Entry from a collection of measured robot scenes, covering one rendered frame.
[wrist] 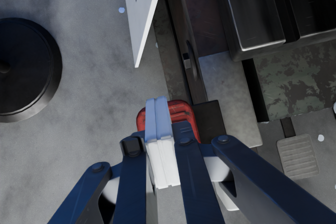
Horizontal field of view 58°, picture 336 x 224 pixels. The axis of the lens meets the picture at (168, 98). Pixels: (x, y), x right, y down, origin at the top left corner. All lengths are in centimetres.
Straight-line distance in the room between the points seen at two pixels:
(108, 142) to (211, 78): 72
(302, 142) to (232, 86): 56
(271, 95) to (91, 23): 86
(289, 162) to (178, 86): 42
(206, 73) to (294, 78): 12
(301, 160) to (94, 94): 71
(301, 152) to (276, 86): 54
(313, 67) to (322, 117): 71
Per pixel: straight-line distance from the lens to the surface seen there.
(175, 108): 31
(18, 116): 119
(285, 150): 95
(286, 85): 45
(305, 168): 98
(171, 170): 17
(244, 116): 43
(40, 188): 118
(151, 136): 16
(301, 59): 46
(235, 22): 39
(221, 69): 44
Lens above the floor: 107
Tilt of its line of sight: 83 degrees down
